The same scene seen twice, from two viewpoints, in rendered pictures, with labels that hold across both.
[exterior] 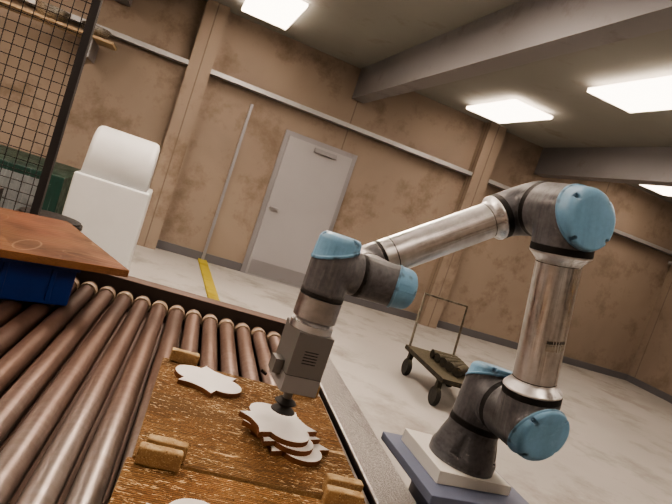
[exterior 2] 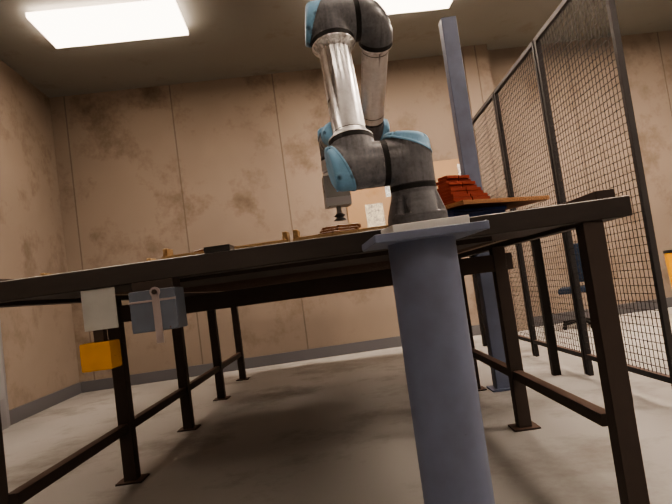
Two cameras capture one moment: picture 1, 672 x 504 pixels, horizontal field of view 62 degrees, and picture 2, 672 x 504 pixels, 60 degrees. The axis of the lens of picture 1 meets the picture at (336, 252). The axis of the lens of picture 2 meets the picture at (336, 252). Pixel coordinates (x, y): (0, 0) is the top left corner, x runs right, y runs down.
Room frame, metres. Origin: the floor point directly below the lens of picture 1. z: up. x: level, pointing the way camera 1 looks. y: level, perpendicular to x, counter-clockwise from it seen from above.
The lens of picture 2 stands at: (1.39, -1.88, 0.76)
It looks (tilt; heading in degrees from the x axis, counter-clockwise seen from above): 4 degrees up; 104
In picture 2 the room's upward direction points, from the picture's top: 8 degrees counter-clockwise
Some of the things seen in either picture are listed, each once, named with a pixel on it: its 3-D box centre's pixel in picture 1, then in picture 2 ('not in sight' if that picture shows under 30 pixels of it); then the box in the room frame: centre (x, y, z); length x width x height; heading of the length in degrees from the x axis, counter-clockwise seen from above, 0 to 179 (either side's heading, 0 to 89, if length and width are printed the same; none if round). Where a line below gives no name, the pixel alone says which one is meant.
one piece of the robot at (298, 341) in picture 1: (295, 351); (336, 190); (0.94, 0.01, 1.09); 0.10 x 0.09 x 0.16; 112
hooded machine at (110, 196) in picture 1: (108, 209); not in sight; (4.85, 2.00, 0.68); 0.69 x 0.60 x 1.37; 18
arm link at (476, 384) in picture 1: (489, 393); (406, 158); (1.23, -0.43, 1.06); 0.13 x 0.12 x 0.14; 20
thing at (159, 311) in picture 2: not in sight; (158, 311); (0.44, -0.36, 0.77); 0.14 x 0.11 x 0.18; 14
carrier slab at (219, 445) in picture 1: (247, 422); (357, 236); (0.98, 0.05, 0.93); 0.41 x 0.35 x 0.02; 13
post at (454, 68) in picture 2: not in sight; (474, 200); (1.37, 1.92, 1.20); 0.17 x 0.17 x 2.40; 14
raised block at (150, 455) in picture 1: (159, 457); not in sight; (0.73, 0.14, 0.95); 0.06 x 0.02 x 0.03; 102
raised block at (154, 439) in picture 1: (166, 448); not in sight; (0.76, 0.14, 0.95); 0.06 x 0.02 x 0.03; 103
